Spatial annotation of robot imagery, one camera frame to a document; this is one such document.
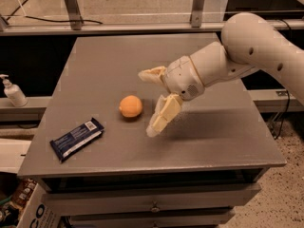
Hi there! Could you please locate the horizontal metal frame rail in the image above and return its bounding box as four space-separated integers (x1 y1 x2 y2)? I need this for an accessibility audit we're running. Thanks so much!
0 18 304 37

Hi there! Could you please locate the black cable on floor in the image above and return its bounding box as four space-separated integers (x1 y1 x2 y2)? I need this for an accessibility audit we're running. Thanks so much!
5 0 105 26

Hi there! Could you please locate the right metal frame post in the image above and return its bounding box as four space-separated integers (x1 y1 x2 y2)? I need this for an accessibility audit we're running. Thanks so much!
190 0 205 28

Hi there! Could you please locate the upper drawer knob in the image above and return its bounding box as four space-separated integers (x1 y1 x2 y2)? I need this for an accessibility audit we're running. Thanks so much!
150 203 160 213

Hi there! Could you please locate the blue rxbar blueberry wrapper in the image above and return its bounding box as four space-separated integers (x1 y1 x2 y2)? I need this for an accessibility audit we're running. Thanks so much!
49 118 105 162

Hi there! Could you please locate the metal frame post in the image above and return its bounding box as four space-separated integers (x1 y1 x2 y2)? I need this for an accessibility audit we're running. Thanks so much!
190 0 205 28
64 0 83 30

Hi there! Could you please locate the white pump lotion bottle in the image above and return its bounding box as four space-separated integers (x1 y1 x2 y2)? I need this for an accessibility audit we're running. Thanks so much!
0 74 28 107

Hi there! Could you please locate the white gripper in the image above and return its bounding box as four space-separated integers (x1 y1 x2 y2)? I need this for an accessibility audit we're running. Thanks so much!
138 56 204 138

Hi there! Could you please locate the orange ball fruit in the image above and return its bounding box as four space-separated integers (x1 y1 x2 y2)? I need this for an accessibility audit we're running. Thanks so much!
119 95 143 118

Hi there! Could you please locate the snack bag in box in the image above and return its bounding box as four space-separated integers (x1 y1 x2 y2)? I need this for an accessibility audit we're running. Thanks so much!
10 179 37 209

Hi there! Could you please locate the grey drawer cabinet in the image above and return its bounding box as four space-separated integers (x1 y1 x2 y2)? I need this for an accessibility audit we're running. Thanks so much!
17 32 288 228

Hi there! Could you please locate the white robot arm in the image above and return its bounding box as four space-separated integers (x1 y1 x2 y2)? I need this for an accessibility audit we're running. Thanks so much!
139 13 304 137

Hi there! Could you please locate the black cable at right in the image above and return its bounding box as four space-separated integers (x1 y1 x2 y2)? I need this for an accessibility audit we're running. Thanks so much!
272 17 294 141

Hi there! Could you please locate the white cardboard box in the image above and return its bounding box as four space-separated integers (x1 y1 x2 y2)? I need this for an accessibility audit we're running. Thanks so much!
17 184 60 228

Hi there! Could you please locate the left metal frame post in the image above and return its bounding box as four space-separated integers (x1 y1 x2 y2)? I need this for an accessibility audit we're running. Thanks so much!
64 0 83 30

